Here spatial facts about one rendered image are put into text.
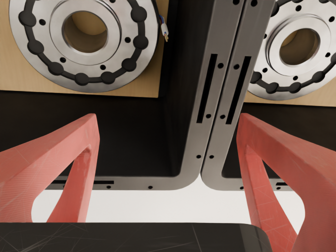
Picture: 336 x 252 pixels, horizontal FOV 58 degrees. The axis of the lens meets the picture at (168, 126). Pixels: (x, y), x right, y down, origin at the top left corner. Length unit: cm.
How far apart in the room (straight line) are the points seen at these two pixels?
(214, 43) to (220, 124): 5
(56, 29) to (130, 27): 5
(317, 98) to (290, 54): 8
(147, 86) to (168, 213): 40
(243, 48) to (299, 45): 12
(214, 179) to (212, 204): 41
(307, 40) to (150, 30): 13
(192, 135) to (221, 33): 7
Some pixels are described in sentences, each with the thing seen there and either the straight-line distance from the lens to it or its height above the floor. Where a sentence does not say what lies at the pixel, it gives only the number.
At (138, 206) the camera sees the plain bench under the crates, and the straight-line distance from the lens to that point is 61.
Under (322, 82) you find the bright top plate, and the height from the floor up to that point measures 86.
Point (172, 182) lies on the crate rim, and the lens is 22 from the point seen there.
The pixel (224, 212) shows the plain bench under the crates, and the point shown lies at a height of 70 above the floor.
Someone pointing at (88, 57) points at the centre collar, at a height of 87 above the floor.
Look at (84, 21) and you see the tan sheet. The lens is 26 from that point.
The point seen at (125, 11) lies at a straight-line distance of 22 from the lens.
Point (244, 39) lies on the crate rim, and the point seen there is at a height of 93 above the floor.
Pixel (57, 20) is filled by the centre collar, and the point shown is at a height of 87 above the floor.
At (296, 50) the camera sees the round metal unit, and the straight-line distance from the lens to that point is 28.
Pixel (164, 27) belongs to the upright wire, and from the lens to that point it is 22.
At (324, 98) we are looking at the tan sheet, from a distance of 35.
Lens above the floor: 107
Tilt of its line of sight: 52 degrees down
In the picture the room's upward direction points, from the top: 171 degrees clockwise
